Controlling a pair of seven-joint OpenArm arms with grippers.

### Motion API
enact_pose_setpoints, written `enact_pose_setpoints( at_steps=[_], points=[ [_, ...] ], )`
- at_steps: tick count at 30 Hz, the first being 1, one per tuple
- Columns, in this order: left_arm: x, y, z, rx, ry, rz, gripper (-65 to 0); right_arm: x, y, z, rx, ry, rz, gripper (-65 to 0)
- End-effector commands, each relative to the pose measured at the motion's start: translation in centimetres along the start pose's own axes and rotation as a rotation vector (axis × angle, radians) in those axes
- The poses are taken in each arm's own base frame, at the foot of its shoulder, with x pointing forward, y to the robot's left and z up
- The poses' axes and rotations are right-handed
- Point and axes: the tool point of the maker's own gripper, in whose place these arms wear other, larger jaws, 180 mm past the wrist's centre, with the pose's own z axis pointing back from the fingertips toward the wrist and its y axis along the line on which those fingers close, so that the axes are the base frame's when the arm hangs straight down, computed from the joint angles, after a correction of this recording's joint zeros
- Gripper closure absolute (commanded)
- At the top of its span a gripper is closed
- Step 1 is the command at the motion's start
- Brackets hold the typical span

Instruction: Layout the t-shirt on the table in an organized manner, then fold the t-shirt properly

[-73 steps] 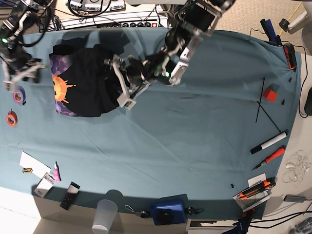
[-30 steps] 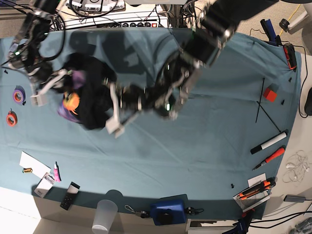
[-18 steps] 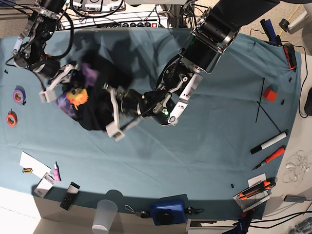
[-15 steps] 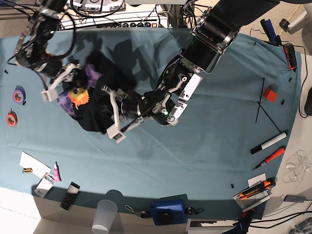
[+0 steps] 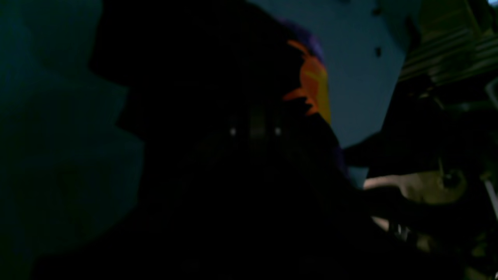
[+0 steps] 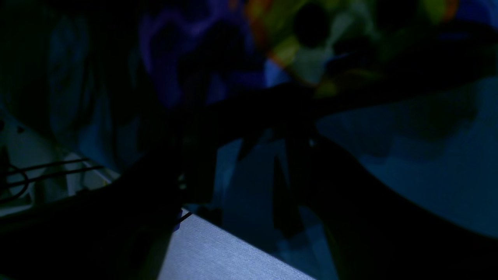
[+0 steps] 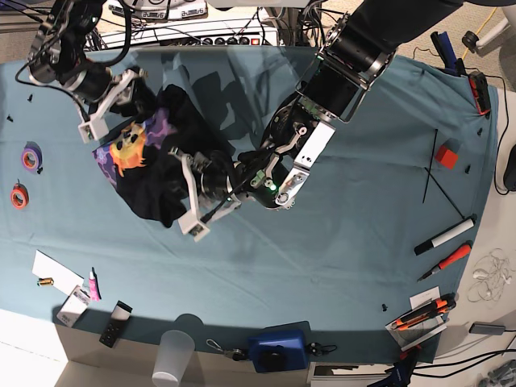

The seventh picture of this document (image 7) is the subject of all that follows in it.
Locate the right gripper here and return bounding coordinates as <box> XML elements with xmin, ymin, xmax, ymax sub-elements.
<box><xmin>74</xmin><ymin>67</ymin><xmax>146</xmax><ymax>144</ymax></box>

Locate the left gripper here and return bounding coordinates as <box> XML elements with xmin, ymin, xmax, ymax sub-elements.
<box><xmin>169</xmin><ymin>147</ymin><xmax>242</xmax><ymax>242</ymax></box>

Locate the black t-shirt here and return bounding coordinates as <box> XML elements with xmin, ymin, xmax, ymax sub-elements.
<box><xmin>93</xmin><ymin>84</ymin><xmax>230</xmax><ymax>228</ymax></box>

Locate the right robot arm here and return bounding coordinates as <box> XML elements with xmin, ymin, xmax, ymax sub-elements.
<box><xmin>15</xmin><ymin>1</ymin><xmax>156</xmax><ymax>143</ymax></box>

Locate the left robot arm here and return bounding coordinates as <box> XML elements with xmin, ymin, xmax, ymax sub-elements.
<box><xmin>170</xmin><ymin>1</ymin><xmax>463</xmax><ymax>240</ymax></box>

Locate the teal table cloth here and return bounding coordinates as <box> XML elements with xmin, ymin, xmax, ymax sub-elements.
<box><xmin>1</xmin><ymin>56</ymin><xmax>506</xmax><ymax>363</ymax></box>

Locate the purple tape roll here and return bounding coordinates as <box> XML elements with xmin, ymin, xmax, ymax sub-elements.
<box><xmin>20</xmin><ymin>141</ymin><xmax>43</xmax><ymax>174</ymax></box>

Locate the orange tape roll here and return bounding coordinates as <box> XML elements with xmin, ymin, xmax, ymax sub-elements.
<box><xmin>10</xmin><ymin>181</ymin><xmax>29</xmax><ymax>210</ymax></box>

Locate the small black remote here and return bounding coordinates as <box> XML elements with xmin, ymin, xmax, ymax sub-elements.
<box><xmin>99</xmin><ymin>301</ymin><xmax>132</xmax><ymax>348</ymax></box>

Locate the pink packaged item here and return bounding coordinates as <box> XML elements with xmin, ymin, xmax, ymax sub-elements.
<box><xmin>89</xmin><ymin>267</ymin><xmax>102</xmax><ymax>302</ymax></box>

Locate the translucent plastic cup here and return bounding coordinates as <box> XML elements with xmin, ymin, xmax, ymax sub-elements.
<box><xmin>152</xmin><ymin>330</ymin><xmax>195</xmax><ymax>387</ymax></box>

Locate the white card package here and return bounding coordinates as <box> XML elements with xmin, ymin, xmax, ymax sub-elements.
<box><xmin>56</xmin><ymin>286</ymin><xmax>92</xmax><ymax>327</ymax></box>

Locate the white paper sheet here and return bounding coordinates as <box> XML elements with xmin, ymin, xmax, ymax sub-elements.
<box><xmin>32</xmin><ymin>251</ymin><xmax>84</xmax><ymax>295</ymax></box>

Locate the blue box with knob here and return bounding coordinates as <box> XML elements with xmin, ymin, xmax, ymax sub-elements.
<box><xmin>248</xmin><ymin>329</ymin><xmax>309</xmax><ymax>373</ymax></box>

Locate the small brass battery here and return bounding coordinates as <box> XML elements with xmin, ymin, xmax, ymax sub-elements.
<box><xmin>37</xmin><ymin>277</ymin><xmax>54</xmax><ymax>286</ymax></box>

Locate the long black stick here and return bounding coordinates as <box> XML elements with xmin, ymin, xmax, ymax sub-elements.
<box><xmin>422</xmin><ymin>129</ymin><xmax>439</xmax><ymax>204</ymax></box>

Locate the orange utility knife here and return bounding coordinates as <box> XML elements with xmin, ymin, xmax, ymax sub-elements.
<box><xmin>390</xmin><ymin>293</ymin><xmax>456</xmax><ymax>331</ymax></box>

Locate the red cube block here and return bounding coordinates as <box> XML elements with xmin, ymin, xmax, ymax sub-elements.
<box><xmin>435</xmin><ymin>145</ymin><xmax>459</xmax><ymax>169</ymax></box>

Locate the black and white marker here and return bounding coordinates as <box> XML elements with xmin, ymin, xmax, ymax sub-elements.
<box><xmin>414</xmin><ymin>214</ymin><xmax>477</xmax><ymax>256</ymax></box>

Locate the orange black clamp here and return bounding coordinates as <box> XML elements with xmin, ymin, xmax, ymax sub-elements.
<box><xmin>468</xmin><ymin>70</ymin><xmax>491</xmax><ymax>116</ymax></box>

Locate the orange handled screwdriver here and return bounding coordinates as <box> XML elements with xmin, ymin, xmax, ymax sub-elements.
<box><xmin>417</xmin><ymin>240</ymin><xmax>472</xmax><ymax>282</ymax></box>

